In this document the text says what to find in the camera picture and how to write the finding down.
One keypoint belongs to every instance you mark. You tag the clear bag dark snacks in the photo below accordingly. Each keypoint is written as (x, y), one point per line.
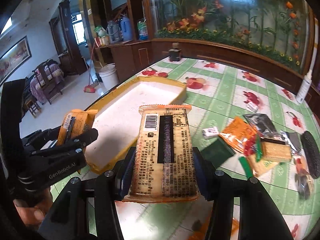
(303, 179)

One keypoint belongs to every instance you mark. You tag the green cracker pack plain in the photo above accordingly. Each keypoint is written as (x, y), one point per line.
(269, 149)

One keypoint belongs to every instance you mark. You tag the person's left hand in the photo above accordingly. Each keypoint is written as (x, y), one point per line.
(34, 216)

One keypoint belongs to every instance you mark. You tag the large orange cracker pack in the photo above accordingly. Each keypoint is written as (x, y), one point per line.
(163, 165)

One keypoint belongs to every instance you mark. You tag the green cracker pack weidan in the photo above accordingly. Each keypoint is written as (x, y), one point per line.
(253, 168)

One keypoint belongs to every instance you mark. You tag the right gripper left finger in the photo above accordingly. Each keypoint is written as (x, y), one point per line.
(124, 175)

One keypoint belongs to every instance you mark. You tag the small white candy pack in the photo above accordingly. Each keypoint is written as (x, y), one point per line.
(210, 132)

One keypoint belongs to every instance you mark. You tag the dark green packet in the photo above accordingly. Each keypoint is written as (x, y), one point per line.
(218, 152)

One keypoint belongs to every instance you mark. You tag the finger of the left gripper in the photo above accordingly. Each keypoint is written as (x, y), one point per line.
(37, 139)
(81, 141)

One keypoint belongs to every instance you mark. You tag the orange sachet snack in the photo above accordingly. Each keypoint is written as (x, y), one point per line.
(237, 133)

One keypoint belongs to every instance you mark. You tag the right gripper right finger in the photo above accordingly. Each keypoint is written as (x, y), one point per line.
(204, 171)

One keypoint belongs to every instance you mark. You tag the flower glass display panel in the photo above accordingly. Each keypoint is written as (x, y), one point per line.
(277, 29)

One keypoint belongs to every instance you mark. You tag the grey water jug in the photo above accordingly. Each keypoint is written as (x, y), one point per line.
(113, 31)

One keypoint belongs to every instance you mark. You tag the green white bag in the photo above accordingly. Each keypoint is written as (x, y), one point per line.
(102, 35)

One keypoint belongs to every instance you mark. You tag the black glasses case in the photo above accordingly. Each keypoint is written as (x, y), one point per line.
(311, 153)

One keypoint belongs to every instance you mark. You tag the white plastic bucket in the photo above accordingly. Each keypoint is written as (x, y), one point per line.
(109, 76)

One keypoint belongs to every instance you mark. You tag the dark ink bottle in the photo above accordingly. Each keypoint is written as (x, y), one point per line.
(175, 52)

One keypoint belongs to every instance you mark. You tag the wooden chair with cloth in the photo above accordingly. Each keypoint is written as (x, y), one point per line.
(47, 82)

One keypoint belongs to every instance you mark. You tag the silver foil bag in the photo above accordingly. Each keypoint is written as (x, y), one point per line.
(293, 140)
(262, 123)

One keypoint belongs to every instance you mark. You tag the blue green detergent bag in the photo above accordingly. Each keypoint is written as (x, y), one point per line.
(142, 29)

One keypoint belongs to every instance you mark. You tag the framed wall painting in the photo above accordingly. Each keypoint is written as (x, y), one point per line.
(14, 58)

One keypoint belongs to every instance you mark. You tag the white spray bottle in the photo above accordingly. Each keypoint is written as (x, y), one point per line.
(304, 87)

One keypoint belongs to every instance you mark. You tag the yellow white tray box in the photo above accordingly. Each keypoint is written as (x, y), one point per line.
(118, 119)

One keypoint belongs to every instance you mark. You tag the blue thermos jug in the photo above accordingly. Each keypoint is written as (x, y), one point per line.
(126, 28)

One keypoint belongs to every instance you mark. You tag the red broom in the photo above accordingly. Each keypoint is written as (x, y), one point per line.
(91, 87)

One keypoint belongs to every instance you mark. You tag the small orange cracker box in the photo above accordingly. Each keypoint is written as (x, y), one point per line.
(74, 124)

